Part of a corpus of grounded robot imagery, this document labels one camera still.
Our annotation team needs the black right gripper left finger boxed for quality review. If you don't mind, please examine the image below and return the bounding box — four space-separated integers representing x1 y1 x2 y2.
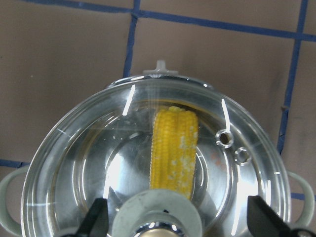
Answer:
77 198 109 237

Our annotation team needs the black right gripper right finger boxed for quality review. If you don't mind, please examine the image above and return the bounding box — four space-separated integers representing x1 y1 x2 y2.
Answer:
247 196 292 237

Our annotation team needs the glass pot lid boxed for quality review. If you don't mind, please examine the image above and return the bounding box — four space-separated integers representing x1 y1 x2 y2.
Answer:
21 78 291 237

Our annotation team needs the yellow corn cob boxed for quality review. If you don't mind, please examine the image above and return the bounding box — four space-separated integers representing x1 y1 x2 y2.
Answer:
150 106 198 199

